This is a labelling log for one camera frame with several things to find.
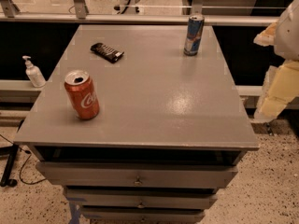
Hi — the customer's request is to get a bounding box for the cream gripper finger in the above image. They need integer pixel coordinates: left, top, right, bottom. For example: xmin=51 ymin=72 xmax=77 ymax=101
xmin=254 ymin=60 xmax=299 ymax=121

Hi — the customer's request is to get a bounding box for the black rxbar chocolate wrapper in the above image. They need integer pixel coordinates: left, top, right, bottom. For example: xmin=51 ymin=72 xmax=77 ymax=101
xmin=91 ymin=43 xmax=123 ymax=63

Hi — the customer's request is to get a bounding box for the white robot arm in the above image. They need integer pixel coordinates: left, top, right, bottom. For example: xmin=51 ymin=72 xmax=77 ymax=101
xmin=253 ymin=0 xmax=299 ymax=122

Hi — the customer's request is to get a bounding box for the blue redbull can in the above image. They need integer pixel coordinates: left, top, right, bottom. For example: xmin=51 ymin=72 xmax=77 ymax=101
xmin=184 ymin=14 xmax=205 ymax=56

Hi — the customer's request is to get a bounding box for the orange coca-cola can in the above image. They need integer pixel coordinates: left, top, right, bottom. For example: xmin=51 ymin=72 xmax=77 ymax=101
xmin=64 ymin=70 xmax=100 ymax=120

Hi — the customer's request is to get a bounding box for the grey drawer cabinet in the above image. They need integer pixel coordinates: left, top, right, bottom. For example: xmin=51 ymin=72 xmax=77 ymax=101
xmin=16 ymin=25 xmax=258 ymax=224

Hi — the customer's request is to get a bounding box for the white pump sanitizer bottle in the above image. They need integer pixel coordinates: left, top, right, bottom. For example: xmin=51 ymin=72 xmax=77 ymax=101
xmin=22 ymin=56 xmax=46 ymax=88

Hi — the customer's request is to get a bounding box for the black stand leg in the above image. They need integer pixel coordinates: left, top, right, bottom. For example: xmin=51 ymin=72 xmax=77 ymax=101
xmin=0 ymin=145 xmax=18 ymax=187

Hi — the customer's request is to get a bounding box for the black floor cable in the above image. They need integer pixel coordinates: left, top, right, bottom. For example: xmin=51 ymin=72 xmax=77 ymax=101
xmin=0 ymin=133 xmax=47 ymax=186

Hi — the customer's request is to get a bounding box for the metal railing frame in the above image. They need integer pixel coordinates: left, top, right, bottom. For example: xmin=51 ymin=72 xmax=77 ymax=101
xmin=0 ymin=0 xmax=292 ymax=26

